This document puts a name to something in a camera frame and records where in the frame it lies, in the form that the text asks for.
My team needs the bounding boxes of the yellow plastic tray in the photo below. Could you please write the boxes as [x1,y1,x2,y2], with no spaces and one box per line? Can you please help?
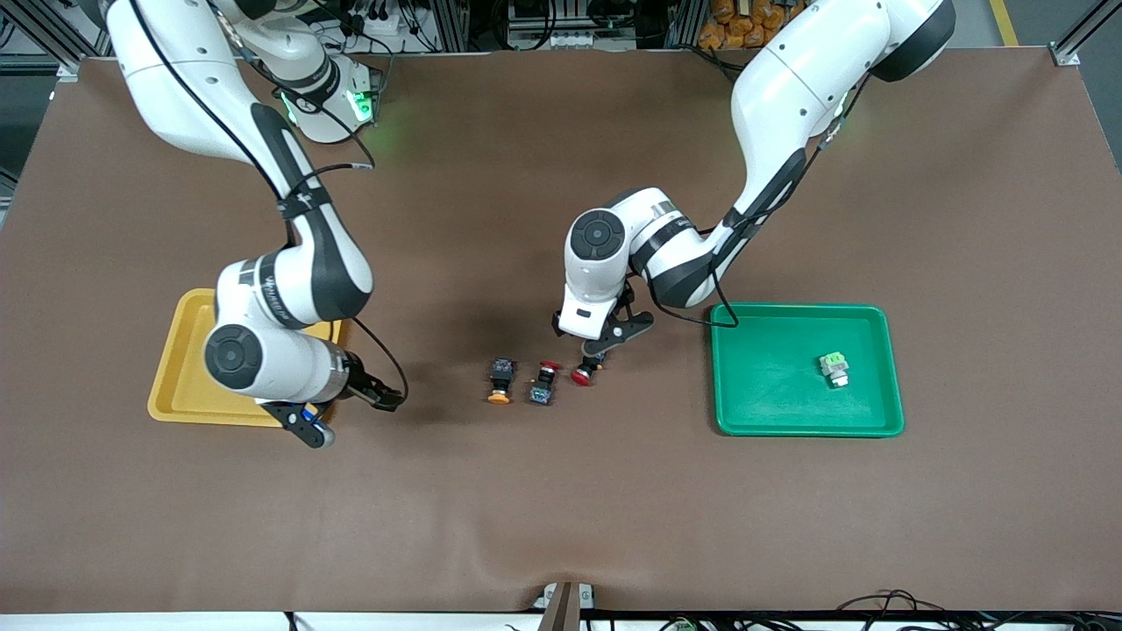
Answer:
[147,288,344,429]

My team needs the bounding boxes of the brown table mat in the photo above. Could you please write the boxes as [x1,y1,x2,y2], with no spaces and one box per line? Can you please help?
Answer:
[0,48,1122,614]

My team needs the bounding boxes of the green plastic tray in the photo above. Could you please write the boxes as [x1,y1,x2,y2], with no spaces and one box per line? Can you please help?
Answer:
[710,303,905,438]

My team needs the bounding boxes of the white power strip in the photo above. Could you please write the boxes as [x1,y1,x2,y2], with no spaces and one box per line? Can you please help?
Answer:
[346,4,406,42]
[515,29,607,51]

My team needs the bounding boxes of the bag of orange fruit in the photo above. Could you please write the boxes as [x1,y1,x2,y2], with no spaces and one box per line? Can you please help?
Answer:
[699,0,806,51]

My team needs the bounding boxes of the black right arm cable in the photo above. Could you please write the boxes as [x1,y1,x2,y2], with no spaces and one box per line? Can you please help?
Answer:
[127,0,410,409]

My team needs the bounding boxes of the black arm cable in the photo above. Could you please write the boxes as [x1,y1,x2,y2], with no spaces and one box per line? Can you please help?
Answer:
[127,0,410,409]
[653,70,869,330]

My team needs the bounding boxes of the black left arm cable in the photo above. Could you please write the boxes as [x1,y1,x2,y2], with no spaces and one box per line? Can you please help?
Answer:
[653,70,869,330]

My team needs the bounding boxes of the grey camera stand post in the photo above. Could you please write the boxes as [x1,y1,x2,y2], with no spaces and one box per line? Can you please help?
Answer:
[532,580,597,631]

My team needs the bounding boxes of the aluminium frame post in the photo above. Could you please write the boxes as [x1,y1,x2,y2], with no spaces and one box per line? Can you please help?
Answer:
[436,0,470,52]
[671,0,702,49]

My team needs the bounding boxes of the aluminium frame beam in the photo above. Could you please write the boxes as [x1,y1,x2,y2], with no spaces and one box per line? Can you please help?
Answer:
[0,0,89,84]
[1052,0,1122,67]

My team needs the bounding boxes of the black cable bundle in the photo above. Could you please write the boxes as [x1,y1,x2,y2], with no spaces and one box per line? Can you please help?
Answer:
[837,589,1122,631]

